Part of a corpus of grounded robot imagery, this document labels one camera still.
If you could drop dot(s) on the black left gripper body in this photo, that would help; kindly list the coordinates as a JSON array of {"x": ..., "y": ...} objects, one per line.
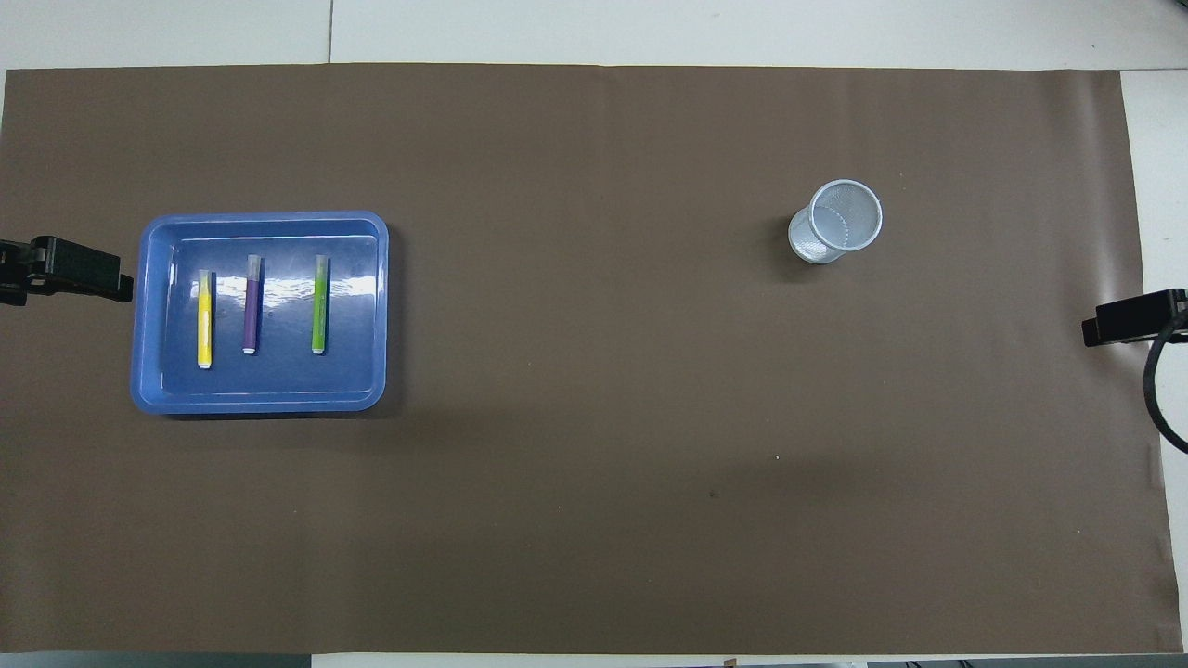
[{"x": 13, "y": 271}]

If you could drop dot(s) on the yellow marker pen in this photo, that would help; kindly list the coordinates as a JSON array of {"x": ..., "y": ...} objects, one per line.
[{"x": 204, "y": 320}]

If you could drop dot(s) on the purple marker pen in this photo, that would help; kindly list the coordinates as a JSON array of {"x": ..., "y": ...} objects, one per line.
[{"x": 251, "y": 306}]

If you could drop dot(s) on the green marker pen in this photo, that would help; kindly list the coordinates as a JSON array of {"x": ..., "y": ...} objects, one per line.
[{"x": 319, "y": 306}]

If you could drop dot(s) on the blue plastic tray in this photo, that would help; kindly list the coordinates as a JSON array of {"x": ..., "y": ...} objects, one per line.
[{"x": 278, "y": 380}]

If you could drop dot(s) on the clear plastic cup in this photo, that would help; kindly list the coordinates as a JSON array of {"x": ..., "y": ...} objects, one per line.
[{"x": 831, "y": 227}]

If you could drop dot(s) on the brown table mat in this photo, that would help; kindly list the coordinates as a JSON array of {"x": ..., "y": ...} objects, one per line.
[{"x": 594, "y": 371}]

